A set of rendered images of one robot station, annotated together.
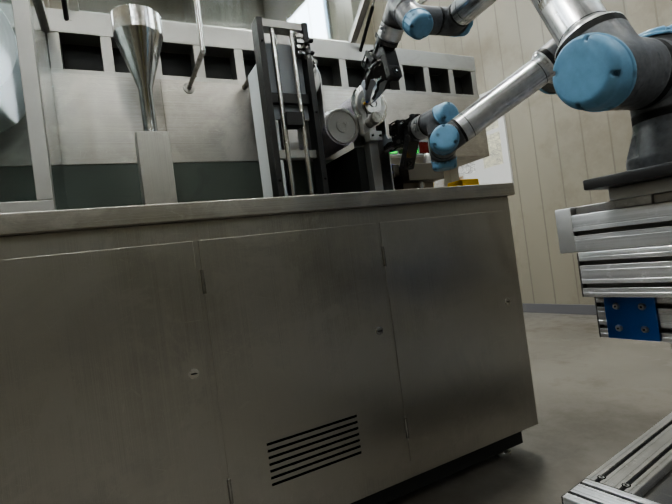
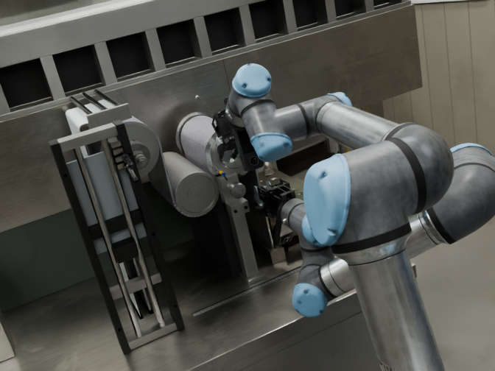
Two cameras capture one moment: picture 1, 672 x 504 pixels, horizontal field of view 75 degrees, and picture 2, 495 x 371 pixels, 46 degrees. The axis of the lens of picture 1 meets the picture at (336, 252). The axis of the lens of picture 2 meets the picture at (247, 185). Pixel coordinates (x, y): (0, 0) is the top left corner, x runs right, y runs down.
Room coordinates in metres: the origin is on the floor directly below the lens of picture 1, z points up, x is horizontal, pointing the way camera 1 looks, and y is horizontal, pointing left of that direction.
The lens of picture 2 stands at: (0.12, -0.38, 1.71)
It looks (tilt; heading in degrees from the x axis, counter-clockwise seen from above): 21 degrees down; 7
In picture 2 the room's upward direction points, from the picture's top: 13 degrees counter-clockwise
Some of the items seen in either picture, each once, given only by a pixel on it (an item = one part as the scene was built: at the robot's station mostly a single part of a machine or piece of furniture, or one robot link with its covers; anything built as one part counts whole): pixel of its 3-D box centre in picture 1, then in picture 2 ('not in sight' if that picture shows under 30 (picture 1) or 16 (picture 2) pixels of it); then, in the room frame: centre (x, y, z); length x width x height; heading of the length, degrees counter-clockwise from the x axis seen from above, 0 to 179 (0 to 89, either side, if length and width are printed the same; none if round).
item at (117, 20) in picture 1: (137, 27); not in sight; (1.33, 0.51, 1.50); 0.14 x 0.14 x 0.06
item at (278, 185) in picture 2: (407, 132); (281, 202); (1.48, -0.29, 1.12); 0.12 x 0.08 x 0.09; 27
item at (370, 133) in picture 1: (374, 157); (241, 229); (1.50, -0.17, 1.05); 0.06 x 0.05 x 0.31; 27
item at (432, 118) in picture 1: (438, 119); (312, 226); (1.34, -0.36, 1.11); 0.11 x 0.08 x 0.09; 27
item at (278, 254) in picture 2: not in sight; (256, 238); (1.69, -0.18, 0.92); 0.28 x 0.04 x 0.04; 27
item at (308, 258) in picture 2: (442, 150); (318, 265); (1.32, -0.36, 1.01); 0.11 x 0.08 x 0.11; 168
